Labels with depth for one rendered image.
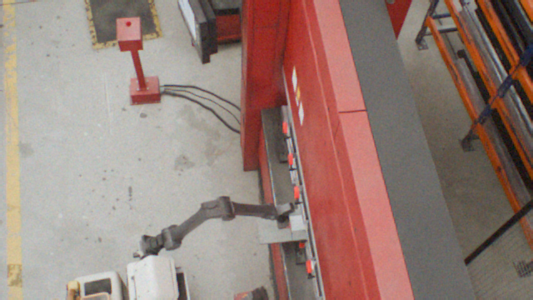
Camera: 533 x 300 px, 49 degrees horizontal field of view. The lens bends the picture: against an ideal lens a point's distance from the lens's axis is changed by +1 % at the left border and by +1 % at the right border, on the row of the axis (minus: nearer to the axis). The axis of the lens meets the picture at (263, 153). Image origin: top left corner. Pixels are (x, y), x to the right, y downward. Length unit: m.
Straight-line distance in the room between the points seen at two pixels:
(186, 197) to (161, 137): 0.56
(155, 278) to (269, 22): 1.39
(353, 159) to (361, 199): 0.14
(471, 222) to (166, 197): 2.28
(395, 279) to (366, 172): 0.36
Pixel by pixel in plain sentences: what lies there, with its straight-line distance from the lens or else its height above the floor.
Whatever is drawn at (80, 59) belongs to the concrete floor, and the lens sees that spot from 5.16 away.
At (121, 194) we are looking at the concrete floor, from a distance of 4.43.
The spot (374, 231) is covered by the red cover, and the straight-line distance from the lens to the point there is 1.82.
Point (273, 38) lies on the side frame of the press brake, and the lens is 3.13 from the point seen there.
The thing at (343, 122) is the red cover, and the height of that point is 2.30.
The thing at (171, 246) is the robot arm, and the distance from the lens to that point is 2.87.
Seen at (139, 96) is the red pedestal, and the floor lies 0.10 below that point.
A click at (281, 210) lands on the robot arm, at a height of 1.22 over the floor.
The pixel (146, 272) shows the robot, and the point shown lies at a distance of 2.73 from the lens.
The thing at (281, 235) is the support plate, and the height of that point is 1.00.
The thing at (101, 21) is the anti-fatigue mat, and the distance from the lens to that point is 5.37.
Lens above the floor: 3.96
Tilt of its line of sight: 61 degrees down
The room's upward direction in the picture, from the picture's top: 5 degrees clockwise
